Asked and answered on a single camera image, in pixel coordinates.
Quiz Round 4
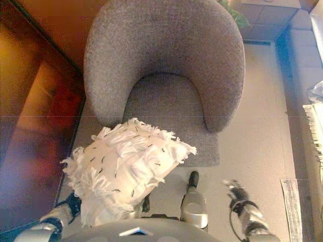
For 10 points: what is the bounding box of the black robot waist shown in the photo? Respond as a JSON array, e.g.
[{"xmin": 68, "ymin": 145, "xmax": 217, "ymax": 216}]
[{"xmin": 140, "ymin": 213, "xmax": 182, "ymax": 220}]

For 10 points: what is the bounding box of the green leafy plant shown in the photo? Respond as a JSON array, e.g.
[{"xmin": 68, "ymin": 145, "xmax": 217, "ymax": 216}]
[{"xmin": 218, "ymin": 0, "xmax": 251, "ymax": 29}]

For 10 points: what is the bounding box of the silver left robot leg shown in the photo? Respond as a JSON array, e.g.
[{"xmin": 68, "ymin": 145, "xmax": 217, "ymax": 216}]
[{"xmin": 132, "ymin": 195, "xmax": 151, "ymax": 219}]

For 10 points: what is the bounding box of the grey robot torso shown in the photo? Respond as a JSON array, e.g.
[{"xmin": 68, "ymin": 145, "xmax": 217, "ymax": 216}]
[{"xmin": 60, "ymin": 218, "xmax": 229, "ymax": 242}]

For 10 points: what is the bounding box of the silver right robot leg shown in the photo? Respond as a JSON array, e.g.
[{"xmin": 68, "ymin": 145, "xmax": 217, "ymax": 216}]
[{"xmin": 180, "ymin": 191, "xmax": 209, "ymax": 231}]

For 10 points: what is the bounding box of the reddish brown wooden cabinet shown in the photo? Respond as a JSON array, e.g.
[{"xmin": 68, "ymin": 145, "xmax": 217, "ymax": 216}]
[{"xmin": 0, "ymin": 0, "xmax": 112, "ymax": 225}]

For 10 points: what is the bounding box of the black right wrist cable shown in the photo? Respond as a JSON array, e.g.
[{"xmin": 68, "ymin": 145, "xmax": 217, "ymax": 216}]
[{"xmin": 228, "ymin": 201, "xmax": 247, "ymax": 240}]

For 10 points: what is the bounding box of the white fringed throw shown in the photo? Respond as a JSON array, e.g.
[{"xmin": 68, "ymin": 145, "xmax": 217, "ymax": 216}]
[{"xmin": 302, "ymin": 102, "xmax": 323, "ymax": 164}]

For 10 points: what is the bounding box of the grey upholstered armchair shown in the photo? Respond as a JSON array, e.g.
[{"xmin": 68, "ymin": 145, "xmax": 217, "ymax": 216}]
[{"xmin": 83, "ymin": 0, "xmax": 246, "ymax": 168}]

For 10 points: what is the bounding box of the grey armchair seat pad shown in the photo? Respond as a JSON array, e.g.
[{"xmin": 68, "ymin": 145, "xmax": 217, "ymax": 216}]
[{"xmin": 123, "ymin": 73, "xmax": 220, "ymax": 168}]

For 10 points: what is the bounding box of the black right robot foot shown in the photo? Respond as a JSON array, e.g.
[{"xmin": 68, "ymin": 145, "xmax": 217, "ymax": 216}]
[{"xmin": 186, "ymin": 170, "xmax": 200, "ymax": 194}]

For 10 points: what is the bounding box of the white fringed cushion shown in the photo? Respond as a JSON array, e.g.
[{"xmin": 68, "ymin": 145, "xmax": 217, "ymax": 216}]
[{"xmin": 60, "ymin": 117, "xmax": 197, "ymax": 227}]

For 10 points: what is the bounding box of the silver robot leg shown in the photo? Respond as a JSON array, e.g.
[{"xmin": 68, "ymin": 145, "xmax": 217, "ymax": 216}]
[
  {"xmin": 132, "ymin": 195, "xmax": 151, "ymax": 219},
  {"xmin": 180, "ymin": 191, "xmax": 209, "ymax": 231}
]

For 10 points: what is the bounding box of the right robot hand black glove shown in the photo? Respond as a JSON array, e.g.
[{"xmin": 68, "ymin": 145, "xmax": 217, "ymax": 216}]
[{"xmin": 222, "ymin": 178, "xmax": 252, "ymax": 206}]

